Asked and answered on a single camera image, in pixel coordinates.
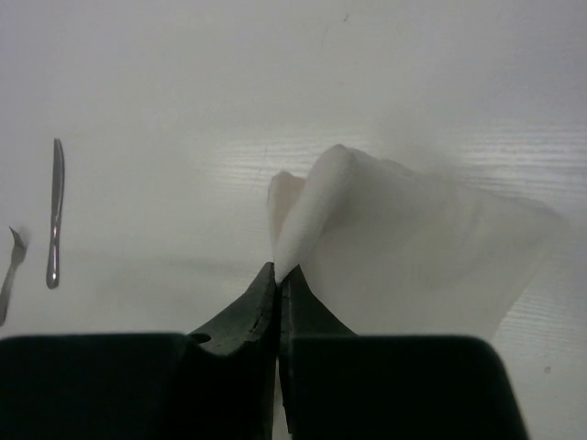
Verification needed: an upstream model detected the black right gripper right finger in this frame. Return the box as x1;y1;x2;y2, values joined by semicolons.
278;266;356;434

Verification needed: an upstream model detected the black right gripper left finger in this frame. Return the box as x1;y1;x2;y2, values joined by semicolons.
190;262;277;439

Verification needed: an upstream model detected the white cloth napkin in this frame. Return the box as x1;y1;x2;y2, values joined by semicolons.
267;145;567;339

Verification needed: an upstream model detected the silver table knife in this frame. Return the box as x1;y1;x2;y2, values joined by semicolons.
46;138;65;290

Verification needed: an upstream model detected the silver fork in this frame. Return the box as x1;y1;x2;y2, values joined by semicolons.
1;227;30;326

